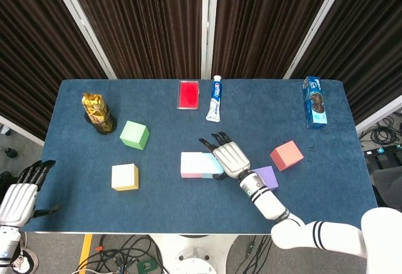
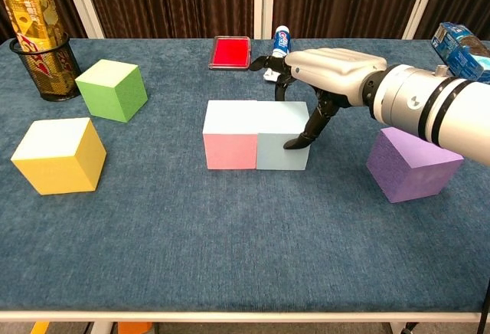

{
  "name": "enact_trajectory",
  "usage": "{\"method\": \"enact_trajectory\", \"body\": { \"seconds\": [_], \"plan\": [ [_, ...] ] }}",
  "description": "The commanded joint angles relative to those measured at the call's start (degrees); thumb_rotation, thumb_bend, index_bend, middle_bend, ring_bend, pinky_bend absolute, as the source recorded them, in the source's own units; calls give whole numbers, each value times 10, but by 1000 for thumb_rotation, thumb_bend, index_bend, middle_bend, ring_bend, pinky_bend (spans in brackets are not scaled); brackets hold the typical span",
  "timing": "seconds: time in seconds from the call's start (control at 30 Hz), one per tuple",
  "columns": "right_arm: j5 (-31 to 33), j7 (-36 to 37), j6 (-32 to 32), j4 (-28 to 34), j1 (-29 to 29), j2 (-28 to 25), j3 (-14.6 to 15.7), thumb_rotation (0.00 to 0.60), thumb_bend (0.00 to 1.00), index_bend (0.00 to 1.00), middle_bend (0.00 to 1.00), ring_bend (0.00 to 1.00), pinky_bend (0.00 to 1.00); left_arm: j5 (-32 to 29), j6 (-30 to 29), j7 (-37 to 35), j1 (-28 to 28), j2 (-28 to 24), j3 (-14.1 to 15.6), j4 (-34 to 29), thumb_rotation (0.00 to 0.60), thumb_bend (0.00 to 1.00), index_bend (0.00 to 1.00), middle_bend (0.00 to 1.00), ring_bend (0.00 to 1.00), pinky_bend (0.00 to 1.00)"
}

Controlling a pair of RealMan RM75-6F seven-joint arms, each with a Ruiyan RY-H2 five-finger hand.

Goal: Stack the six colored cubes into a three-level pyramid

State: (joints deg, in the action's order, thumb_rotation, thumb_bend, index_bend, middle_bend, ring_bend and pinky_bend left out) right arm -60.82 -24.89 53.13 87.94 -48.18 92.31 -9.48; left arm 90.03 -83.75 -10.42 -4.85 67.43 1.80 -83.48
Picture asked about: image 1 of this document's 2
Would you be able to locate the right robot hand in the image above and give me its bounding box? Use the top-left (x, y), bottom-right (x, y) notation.
top-left (198, 131), bottom-right (251, 181)

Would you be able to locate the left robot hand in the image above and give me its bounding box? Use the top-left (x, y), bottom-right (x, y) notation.
top-left (0, 160), bottom-right (62, 224)

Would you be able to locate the light blue cube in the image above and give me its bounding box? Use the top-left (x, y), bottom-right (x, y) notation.
top-left (200, 152), bottom-right (225, 179)

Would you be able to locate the purple cube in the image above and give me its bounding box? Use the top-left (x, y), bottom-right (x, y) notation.
top-left (253, 166), bottom-right (280, 192)

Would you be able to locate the red-orange cube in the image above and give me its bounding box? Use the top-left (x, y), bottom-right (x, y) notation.
top-left (269, 140), bottom-right (305, 172)

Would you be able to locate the green cube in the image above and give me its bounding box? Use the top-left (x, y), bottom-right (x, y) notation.
top-left (119, 120), bottom-right (151, 151)

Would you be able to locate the yellow cube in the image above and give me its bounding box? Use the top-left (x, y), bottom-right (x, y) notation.
top-left (111, 163), bottom-right (140, 192)

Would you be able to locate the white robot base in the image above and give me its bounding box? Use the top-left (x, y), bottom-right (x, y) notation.
top-left (150, 234), bottom-right (239, 274)

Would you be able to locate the pink cube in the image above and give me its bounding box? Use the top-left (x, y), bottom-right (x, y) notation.
top-left (180, 151), bottom-right (204, 179)

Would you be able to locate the black white sneaker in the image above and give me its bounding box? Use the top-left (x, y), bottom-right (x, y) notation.
top-left (11, 245), bottom-right (39, 273)

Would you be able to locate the white blue toothpaste tube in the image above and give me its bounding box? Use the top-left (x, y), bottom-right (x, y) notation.
top-left (205, 75), bottom-right (223, 123)

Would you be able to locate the blue table cloth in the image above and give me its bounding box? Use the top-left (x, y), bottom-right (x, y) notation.
top-left (24, 79), bottom-right (386, 234)

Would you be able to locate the red flat plastic case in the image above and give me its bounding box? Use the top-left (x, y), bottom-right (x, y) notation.
top-left (177, 80), bottom-right (202, 111)

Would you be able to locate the yellow floor tape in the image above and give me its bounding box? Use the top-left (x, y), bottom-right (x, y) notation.
top-left (78, 234), bottom-right (94, 267)

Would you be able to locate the blue cookie box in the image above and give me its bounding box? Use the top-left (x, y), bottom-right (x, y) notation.
top-left (301, 75), bottom-right (329, 129)

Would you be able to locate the black mesh pen holder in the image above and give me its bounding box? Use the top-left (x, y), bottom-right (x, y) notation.
top-left (84, 104), bottom-right (118, 136)

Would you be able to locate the gold snack bag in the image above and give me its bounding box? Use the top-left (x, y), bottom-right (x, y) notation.
top-left (81, 92), bottom-right (114, 132)

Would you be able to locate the green electronics box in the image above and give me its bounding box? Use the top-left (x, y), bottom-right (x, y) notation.
top-left (136, 260), bottom-right (158, 273)

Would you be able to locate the dark brown pleated curtain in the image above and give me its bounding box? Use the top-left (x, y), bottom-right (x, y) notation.
top-left (212, 0), bottom-right (340, 80)
top-left (64, 0), bottom-right (204, 80)
top-left (0, 0), bottom-right (109, 140)
top-left (290, 0), bottom-right (402, 124)

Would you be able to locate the black box with green light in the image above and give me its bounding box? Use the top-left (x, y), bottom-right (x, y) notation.
top-left (362, 146), bottom-right (402, 168)

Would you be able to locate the black floor cable tangle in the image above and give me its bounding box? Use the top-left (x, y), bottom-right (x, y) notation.
top-left (357, 118), bottom-right (402, 149)
top-left (75, 234), bottom-right (170, 274)
top-left (234, 234), bottom-right (274, 274)

